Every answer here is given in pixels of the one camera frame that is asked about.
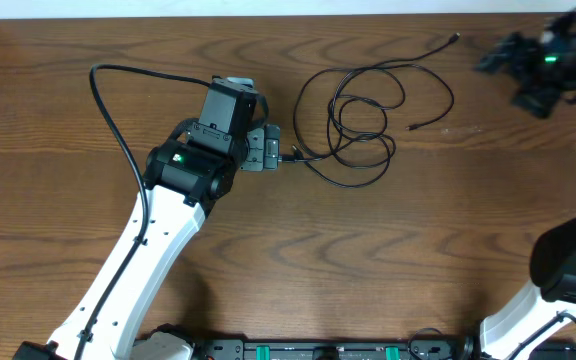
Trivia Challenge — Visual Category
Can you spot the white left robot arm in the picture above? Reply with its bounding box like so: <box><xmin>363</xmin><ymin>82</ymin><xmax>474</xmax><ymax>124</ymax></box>
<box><xmin>14</xmin><ymin>77</ymin><xmax>268</xmax><ymax>359</ymax></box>

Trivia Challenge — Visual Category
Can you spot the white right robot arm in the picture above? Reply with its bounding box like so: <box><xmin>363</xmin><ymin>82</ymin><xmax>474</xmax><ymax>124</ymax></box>
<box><xmin>464</xmin><ymin>9</ymin><xmax>576</xmax><ymax>359</ymax></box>

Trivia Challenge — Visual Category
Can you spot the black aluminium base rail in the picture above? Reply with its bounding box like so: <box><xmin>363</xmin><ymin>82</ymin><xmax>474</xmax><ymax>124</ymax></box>
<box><xmin>125</xmin><ymin>323</ymin><xmax>576</xmax><ymax>360</ymax></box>

